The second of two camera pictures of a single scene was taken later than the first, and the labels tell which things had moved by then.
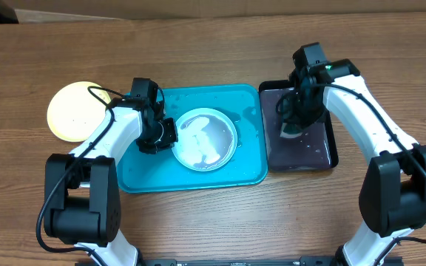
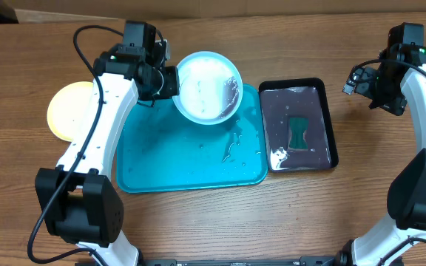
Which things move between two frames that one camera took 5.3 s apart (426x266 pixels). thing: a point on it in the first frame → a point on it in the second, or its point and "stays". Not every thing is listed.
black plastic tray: (316, 148) stays
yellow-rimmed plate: (74, 113) stays
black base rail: (328, 261) stays
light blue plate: (207, 140) → (211, 88)
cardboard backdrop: (50, 11) stays
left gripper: (171, 136) → (171, 87)
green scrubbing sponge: (290, 131) → (297, 126)
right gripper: (291, 115) → (396, 105)
